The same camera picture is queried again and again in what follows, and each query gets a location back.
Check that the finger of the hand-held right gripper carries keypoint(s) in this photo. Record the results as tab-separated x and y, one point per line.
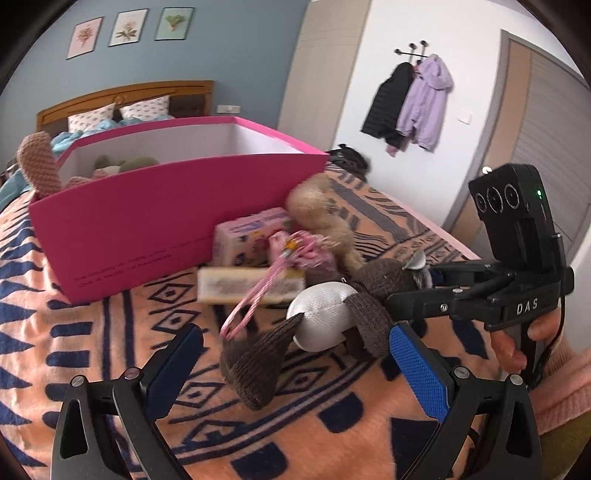
434	304
471	274

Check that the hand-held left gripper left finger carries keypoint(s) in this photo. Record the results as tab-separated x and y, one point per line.
178	369

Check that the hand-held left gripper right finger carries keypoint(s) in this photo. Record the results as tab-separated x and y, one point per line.
420	369

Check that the brown knitted plush toy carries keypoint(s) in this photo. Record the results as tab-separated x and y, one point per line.
369	318

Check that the floral pink tissue pack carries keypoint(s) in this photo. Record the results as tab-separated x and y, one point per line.
244	237

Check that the beige plush bear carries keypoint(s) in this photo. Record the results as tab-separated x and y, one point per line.
318	207

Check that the pink cardboard box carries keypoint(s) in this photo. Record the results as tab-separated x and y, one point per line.
138	221

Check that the person's right hand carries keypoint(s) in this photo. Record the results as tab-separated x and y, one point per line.
508	353

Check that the yellow tissue pack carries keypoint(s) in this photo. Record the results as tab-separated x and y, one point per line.
231	284

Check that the grey framed door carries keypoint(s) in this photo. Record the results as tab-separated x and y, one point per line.
531	115

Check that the orange patterned blanket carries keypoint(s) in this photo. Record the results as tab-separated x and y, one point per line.
300	438

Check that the purple hooded jacket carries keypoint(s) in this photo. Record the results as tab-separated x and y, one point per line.
429	101

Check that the olive green clothing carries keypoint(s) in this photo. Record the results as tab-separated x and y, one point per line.
568	452

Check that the black bag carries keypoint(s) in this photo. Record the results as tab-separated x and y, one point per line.
346	157

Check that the black puffer jacket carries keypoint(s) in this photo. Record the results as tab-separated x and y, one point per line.
385	106

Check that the grey plush bear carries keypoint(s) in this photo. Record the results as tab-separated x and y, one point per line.
138	162

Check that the beige wardrobe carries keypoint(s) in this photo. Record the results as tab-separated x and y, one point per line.
323	69

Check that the pink knitted plush toy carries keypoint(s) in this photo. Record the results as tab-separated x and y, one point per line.
39	161

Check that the white patterned pillow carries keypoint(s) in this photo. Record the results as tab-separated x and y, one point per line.
145	108
90	117

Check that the wooden headboard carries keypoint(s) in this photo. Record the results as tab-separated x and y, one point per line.
138	90

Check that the framed pink flower print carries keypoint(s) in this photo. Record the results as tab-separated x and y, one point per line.
84	38

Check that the framed white flower print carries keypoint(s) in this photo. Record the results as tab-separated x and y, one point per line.
128	27

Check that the framed green leaf print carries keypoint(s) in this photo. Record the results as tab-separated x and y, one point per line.
173	24

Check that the white light switch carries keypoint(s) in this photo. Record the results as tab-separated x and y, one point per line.
465	118

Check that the black wall coat rack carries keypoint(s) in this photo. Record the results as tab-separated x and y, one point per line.
411	53

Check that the white wall outlet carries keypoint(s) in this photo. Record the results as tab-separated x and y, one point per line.
228	109

